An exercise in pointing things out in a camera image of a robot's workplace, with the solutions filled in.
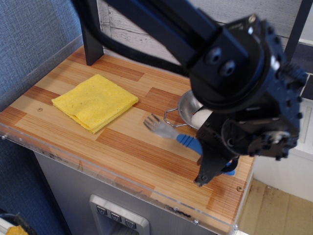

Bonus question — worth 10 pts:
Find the dark grey post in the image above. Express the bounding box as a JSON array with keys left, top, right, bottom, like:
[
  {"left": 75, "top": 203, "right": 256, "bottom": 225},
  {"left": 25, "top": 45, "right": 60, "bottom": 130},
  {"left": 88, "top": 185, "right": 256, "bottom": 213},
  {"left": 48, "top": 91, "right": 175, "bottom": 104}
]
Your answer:
[
  {"left": 284, "top": 0, "right": 313, "bottom": 61},
  {"left": 81, "top": 0, "right": 104, "bottom": 66}
]

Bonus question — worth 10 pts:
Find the white grooved appliance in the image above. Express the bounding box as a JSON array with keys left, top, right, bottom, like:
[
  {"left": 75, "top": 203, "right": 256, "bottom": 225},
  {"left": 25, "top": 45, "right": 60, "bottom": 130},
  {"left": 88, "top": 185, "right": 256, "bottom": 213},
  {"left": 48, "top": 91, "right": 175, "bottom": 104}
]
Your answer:
[{"left": 253, "top": 99, "right": 313, "bottom": 201}]

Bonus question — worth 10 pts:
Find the clear acrylic edge guard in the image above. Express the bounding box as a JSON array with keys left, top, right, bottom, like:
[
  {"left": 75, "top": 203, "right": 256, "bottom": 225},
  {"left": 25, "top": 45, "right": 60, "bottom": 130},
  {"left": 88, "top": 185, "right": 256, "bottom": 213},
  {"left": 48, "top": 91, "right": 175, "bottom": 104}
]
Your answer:
[{"left": 0, "top": 118, "right": 253, "bottom": 235}]

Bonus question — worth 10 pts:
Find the silver metal bowl with handles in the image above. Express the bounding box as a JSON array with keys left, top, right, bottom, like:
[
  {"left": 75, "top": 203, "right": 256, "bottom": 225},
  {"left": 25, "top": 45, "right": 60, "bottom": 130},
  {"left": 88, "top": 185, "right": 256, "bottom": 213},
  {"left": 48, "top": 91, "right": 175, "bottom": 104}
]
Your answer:
[{"left": 164, "top": 90, "right": 203, "bottom": 130}]

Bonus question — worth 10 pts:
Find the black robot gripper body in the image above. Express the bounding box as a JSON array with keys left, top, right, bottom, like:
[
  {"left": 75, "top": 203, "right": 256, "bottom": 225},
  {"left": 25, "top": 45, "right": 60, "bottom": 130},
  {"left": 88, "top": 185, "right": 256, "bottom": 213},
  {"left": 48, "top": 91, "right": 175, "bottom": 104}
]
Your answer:
[{"left": 195, "top": 112, "right": 299, "bottom": 187}]

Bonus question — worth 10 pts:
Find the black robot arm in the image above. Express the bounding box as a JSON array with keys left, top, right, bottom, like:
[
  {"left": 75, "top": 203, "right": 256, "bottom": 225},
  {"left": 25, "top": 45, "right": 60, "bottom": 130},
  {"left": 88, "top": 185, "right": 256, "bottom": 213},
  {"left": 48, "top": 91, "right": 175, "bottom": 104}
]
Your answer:
[{"left": 73, "top": 0, "right": 306, "bottom": 186}]

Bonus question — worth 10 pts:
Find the yellow object at corner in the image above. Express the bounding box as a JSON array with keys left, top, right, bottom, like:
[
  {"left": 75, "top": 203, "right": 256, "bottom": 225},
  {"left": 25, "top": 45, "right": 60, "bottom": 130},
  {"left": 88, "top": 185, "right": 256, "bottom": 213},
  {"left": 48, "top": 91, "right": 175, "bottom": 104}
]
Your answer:
[{"left": 0, "top": 213, "right": 33, "bottom": 235}]

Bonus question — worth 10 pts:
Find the white egg-shaped object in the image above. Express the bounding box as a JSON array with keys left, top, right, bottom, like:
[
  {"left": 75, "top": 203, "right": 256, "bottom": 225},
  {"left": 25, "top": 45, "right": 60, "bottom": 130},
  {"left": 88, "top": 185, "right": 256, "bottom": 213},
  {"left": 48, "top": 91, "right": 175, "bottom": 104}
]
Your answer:
[{"left": 191, "top": 109, "right": 212, "bottom": 129}]

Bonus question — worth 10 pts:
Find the dark grey left post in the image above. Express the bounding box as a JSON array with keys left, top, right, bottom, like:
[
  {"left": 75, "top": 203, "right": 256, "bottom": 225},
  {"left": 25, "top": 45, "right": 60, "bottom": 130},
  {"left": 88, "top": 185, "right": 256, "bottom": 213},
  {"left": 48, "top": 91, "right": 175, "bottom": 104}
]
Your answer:
[{"left": 81, "top": 0, "right": 104, "bottom": 66}]

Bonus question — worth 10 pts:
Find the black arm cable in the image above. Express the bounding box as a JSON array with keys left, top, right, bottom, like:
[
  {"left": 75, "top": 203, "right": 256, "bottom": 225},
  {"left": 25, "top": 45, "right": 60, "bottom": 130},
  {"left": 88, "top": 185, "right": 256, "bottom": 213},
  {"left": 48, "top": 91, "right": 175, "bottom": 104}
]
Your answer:
[{"left": 80, "top": 9, "right": 190, "bottom": 76}]

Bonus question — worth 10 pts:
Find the silver toy dispenser panel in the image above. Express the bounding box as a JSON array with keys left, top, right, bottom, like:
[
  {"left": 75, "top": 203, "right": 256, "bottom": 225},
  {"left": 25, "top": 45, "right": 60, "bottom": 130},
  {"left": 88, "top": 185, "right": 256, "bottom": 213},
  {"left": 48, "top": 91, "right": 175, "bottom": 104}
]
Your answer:
[{"left": 89, "top": 194, "right": 150, "bottom": 235}]

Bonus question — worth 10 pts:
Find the yellow folded cloth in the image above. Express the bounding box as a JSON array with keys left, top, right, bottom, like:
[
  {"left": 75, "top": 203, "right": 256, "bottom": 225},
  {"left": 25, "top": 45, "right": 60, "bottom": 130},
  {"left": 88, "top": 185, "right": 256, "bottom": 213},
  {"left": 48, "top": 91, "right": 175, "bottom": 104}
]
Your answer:
[{"left": 51, "top": 74, "right": 138, "bottom": 134}]

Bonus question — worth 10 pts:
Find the dark grey right post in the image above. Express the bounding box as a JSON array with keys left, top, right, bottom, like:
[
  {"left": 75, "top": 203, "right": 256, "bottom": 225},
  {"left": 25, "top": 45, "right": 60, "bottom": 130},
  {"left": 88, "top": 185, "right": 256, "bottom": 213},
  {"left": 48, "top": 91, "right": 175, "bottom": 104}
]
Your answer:
[{"left": 284, "top": 0, "right": 313, "bottom": 61}]

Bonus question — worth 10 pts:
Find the blue handled metal fork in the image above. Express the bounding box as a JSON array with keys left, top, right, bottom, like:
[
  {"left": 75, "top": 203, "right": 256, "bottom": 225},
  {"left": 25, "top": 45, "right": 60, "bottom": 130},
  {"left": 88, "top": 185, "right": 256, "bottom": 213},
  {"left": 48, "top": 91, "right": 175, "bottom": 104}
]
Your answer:
[{"left": 143, "top": 114, "right": 237, "bottom": 176}]

